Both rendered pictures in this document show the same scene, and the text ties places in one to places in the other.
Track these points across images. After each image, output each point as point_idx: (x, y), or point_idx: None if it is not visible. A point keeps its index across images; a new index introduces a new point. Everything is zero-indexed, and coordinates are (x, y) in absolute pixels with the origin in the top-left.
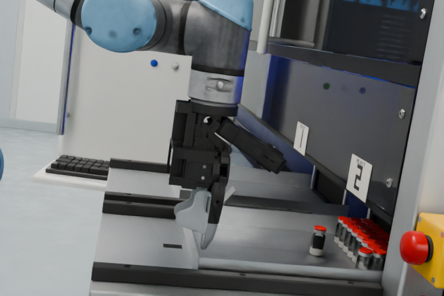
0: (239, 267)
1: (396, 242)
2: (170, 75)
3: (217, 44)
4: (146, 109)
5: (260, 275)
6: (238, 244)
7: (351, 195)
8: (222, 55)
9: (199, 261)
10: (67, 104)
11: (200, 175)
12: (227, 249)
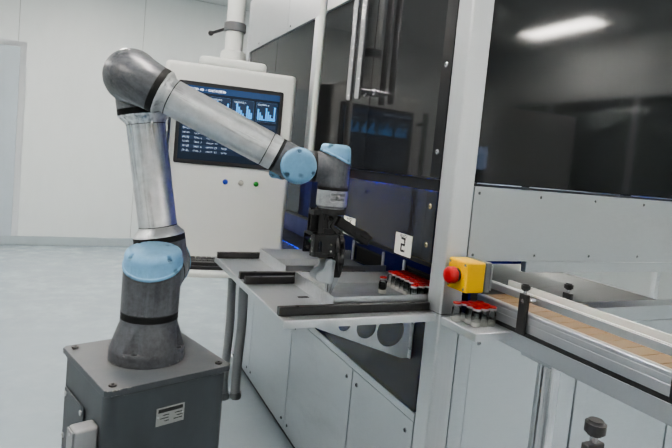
0: (355, 300)
1: (435, 276)
2: (237, 190)
3: (336, 175)
4: (221, 215)
5: (367, 303)
6: (337, 292)
7: (387, 258)
8: (339, 180)
9: (333, 299)
10: None
11: (329, 250)
12: (334, 295)
